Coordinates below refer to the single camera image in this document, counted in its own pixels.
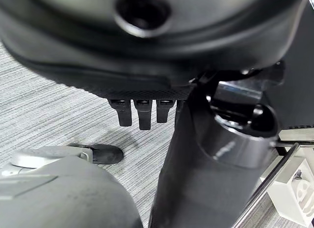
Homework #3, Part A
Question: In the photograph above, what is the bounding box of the black cabinet panel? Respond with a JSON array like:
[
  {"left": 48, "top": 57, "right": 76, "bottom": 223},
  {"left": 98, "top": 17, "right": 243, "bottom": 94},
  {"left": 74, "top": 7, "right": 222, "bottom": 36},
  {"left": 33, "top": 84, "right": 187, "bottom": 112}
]
[{"left": 276, "top": 0, "right": 314, "bottom": 131}]

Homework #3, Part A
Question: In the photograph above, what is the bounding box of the dark robot foot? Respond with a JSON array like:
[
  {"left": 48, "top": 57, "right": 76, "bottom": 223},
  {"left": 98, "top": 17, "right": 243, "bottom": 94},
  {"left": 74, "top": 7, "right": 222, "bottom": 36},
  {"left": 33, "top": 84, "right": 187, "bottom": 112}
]
[{"left": 69, "top": 143, "right": 124, "bottom": 165}]

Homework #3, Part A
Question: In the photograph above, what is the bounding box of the white cardboard box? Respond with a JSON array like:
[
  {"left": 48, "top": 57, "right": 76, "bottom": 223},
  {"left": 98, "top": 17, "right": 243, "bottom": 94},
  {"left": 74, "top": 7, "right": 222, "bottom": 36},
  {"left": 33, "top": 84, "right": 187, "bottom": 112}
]
[{"left": 266, "top": 149, "right": 314, "bottom": 226}]

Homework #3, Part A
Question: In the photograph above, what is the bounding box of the silver and black metal rail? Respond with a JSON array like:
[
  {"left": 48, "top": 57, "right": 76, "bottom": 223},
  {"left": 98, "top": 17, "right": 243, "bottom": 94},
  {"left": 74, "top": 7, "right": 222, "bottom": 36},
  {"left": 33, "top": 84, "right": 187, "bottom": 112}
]
[{"left": 227, "top": 142, "right": 300, "bottom": 228}]

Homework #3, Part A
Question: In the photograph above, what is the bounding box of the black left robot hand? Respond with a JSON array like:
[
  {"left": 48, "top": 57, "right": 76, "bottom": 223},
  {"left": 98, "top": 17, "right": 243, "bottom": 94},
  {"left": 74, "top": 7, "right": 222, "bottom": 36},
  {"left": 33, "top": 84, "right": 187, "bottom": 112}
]
[{"left": 0, "top": 0, "right": 309, "bottom": 228}]

